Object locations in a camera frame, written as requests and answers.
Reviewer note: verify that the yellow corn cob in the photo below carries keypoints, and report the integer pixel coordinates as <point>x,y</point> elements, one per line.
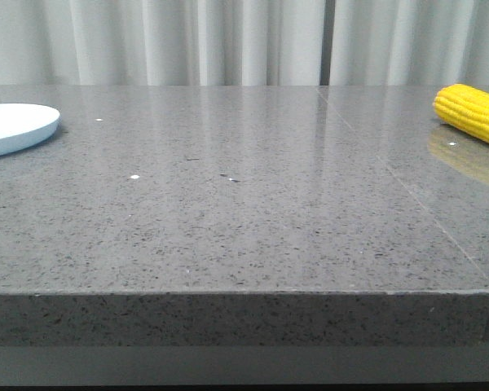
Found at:
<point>466,108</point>

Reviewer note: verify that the white pleated curtain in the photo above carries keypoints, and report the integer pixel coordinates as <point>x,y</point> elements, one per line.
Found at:
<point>244,43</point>

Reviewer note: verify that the light blue round plate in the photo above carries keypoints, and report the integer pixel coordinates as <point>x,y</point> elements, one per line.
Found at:
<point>24,125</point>

